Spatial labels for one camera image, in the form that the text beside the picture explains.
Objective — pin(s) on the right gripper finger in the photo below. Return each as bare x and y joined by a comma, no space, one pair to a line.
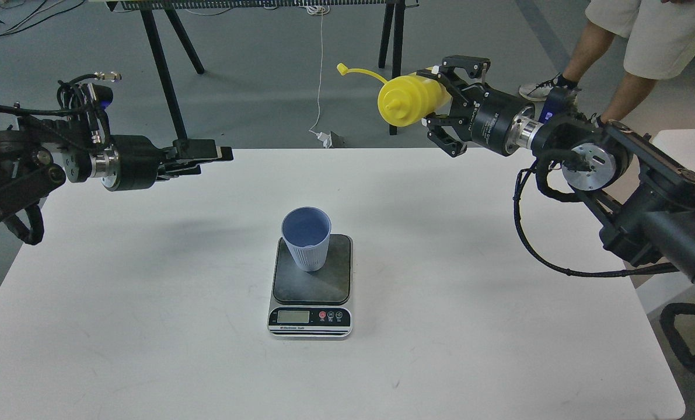
447,132
463,77

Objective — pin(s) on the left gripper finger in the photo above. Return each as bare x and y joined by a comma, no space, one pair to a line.
194,152
170,171

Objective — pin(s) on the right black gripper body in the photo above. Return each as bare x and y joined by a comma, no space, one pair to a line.
492,118

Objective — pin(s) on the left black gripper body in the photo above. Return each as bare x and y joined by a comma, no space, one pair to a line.
131,163

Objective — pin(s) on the yellow squeeze bottle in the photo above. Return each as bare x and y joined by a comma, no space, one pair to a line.
404,100

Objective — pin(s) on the blue plastic cup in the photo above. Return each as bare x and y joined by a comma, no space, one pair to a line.
306,232

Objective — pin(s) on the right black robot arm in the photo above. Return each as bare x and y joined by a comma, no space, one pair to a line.
643,199

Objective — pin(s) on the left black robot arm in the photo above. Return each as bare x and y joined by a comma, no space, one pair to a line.
45,149

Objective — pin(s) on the digital kitchen scale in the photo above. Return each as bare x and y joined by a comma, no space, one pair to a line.
313,305

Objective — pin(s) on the black trestle table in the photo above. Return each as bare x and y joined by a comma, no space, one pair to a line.
263,73

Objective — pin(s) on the white power adapter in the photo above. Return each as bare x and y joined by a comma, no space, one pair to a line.
330,140

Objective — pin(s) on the person in beige shorts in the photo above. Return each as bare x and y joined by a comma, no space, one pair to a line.
660,44

